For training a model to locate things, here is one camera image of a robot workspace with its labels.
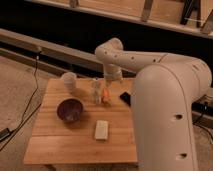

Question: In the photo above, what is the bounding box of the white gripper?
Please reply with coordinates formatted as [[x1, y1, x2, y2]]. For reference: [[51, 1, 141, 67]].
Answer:
[[104, 70, 122, 89]]

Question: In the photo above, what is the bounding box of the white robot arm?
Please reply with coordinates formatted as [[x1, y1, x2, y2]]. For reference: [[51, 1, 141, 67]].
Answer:
[[95, 38, 212, 171]]

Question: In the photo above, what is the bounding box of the white ceramic cup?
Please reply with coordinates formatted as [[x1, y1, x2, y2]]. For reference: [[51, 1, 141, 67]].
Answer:
[[61, 72, 77, 92]]

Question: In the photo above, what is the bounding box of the clear glass bottle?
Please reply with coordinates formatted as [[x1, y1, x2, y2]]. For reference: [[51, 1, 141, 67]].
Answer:
[[92, 78, 101, 104]]

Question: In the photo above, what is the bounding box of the black phone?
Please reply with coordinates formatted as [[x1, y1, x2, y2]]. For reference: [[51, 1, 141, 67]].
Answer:
[[120, 92, 131, 106]]

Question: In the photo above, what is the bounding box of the white sponge block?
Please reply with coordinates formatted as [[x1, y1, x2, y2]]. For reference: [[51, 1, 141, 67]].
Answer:
[[95, 120, 109, 140]]

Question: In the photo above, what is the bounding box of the purple bowl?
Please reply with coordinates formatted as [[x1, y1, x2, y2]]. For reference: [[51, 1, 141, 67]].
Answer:
[[57, 98, 83, 123]]

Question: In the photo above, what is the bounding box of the wooden table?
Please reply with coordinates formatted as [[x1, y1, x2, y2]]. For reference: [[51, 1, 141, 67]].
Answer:
[[24, 78, 137, 165]]

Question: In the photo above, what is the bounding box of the black floor device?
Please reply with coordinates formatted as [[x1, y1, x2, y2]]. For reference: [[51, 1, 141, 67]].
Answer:
[[0, 128, 10, 141]]

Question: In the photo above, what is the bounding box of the black cable right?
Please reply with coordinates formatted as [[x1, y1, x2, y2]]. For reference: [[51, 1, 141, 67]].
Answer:
[[192, 101, 213, 141]]

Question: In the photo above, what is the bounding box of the black cable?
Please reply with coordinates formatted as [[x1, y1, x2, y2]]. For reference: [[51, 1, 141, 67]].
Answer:
[[192, 101, 213, 141], [0, 51, 43, 152]]

